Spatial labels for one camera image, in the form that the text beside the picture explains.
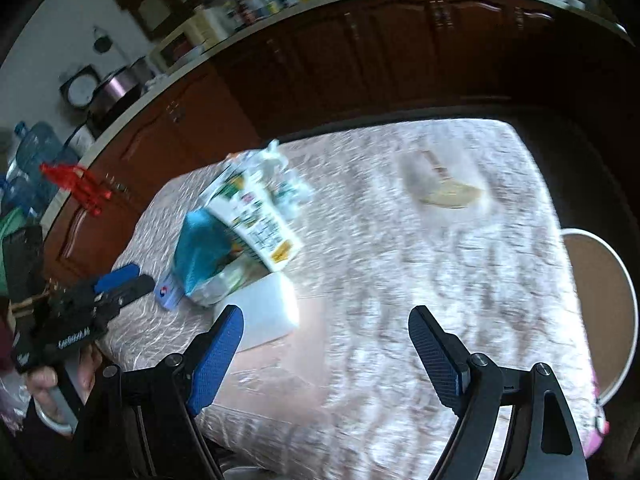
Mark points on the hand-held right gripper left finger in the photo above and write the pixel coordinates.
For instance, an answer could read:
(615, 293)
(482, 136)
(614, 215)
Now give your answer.
(215, 357)

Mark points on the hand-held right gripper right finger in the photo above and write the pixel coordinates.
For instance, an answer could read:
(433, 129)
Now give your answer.
(435, 355)

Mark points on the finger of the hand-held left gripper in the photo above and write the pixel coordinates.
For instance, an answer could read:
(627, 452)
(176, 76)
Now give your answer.
(131, 288)
(119, 276)

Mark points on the person's left hand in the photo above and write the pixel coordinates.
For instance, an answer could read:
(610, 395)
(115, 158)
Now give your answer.
(41, 384)

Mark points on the small blue white packet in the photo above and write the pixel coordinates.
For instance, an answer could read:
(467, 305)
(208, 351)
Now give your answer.
(167, 294)

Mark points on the white foam block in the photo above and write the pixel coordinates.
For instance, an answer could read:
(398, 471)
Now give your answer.
(270, 305)

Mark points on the teal plastic bag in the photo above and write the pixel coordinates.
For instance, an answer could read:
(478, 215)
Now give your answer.
(200, 245)

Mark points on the white patterned tablecloth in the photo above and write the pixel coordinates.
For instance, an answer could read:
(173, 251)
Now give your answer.
(400, 270)

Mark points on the red plastic clips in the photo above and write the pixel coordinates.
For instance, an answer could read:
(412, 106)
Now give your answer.
(75, 182)

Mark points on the green cloth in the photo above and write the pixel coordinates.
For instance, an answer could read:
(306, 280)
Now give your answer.
(12, 225)

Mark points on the blue water jug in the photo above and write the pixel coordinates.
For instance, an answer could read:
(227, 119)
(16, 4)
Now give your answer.
(42, 145)
(20, 192)

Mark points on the white green printed carton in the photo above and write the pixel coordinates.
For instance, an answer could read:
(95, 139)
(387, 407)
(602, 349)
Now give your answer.
(260, 230)

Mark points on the small beige brush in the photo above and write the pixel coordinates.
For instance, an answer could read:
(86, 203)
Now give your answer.
(450, 192)

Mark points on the round white-rimmed stool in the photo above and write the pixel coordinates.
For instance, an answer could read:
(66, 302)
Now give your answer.
(595, 300)

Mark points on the pink printed cloth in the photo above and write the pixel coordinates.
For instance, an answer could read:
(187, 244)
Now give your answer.
(597, 407)

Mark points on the crumpled clear plastic wrapper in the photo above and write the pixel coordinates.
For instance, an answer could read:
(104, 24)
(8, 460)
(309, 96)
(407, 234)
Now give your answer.
(292, 192)

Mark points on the silver rice cooker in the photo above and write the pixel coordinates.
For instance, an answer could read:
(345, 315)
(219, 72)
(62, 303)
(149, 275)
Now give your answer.
(117, 87)

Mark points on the round dial kitchen scale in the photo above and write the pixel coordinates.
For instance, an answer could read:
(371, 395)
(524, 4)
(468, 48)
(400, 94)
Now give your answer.
(80, 87)

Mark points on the grey kitchen countertop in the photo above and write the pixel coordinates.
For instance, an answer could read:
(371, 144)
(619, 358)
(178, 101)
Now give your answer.
(165, 79)

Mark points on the white microwave oven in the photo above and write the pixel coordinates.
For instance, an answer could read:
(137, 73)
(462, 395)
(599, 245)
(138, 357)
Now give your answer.
(175, 52)

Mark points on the black hanging utensil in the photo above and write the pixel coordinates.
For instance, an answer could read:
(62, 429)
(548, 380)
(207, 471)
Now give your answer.
(102, 44)

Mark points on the white plastic container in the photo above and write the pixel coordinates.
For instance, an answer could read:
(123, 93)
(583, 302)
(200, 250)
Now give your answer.
(210, 22)

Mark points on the brown wooden cabinets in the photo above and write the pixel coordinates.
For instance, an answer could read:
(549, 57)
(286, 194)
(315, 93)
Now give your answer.
(325, 60)

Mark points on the row of condiment bottles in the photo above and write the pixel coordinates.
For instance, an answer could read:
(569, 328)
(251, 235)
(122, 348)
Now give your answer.
(255, 5)

